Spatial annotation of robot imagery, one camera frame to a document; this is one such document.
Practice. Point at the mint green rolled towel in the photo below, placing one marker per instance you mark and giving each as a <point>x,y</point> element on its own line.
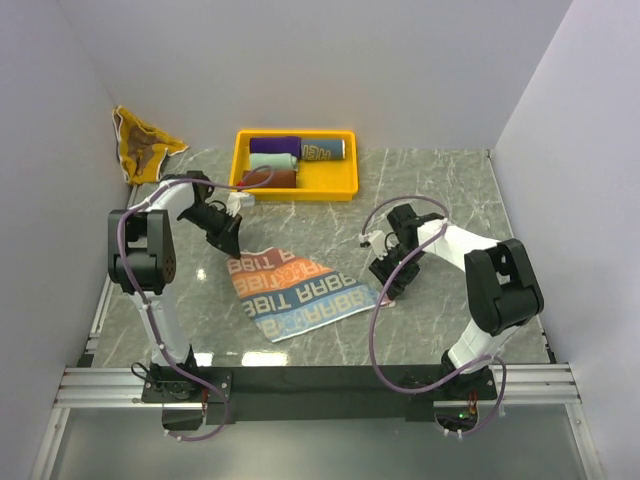
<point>277,161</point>

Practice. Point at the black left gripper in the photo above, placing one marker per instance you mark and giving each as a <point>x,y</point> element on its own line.
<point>228,238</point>

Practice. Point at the purple rolled towel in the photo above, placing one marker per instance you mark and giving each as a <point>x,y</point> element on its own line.
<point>276,145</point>

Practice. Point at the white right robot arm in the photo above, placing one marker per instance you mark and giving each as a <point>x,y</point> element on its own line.
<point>503,293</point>

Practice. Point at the striped rabbit print towel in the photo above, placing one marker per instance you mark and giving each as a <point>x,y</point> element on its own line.
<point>286,295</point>

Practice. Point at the aluminium frame rail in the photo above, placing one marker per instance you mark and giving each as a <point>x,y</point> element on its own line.
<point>526,384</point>

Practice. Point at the brown rolled towel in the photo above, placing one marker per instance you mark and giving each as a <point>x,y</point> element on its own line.
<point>279,179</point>

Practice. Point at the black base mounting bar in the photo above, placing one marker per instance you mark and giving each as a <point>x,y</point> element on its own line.
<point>272,393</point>

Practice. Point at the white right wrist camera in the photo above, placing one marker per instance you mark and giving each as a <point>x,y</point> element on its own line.
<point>377,241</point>

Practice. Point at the yellow plastic tray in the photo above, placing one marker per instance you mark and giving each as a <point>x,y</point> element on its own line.
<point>329,180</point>

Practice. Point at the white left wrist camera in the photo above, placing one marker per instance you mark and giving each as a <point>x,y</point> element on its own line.
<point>238,199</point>

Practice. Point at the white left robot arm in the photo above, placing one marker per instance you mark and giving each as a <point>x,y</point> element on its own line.
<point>141,259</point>

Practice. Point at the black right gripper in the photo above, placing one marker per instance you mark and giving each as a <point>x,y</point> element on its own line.
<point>394,289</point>

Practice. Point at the blue lettered rolled towel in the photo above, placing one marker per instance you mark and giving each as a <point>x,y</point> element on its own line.
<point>321,149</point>

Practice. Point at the crumpled yellow brown towel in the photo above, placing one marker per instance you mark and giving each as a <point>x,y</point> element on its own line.
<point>142,148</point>

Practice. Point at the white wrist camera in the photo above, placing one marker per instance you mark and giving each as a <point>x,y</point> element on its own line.
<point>377,241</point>
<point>238,199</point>

